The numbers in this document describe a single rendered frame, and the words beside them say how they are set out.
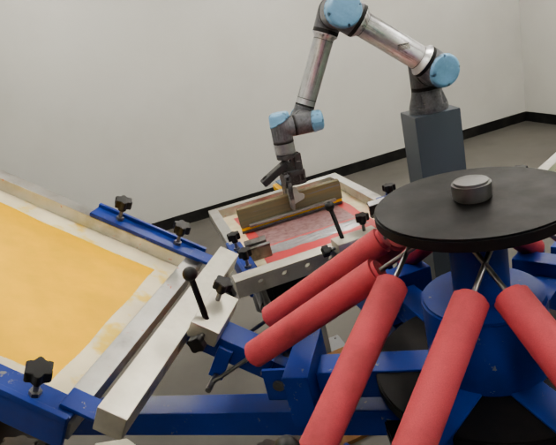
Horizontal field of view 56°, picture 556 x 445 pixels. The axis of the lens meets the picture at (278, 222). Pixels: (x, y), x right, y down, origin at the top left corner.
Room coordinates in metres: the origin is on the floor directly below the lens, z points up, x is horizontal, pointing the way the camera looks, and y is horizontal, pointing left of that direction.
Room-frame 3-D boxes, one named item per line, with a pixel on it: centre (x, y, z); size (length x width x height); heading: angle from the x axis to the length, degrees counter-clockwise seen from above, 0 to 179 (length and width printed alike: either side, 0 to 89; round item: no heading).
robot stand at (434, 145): (2.07, -0.69, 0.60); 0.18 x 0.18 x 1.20; 1
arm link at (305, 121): (1.92, -0.19, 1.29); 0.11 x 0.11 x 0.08; 4
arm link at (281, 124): (1.90, -0.09, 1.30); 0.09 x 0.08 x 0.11; 94
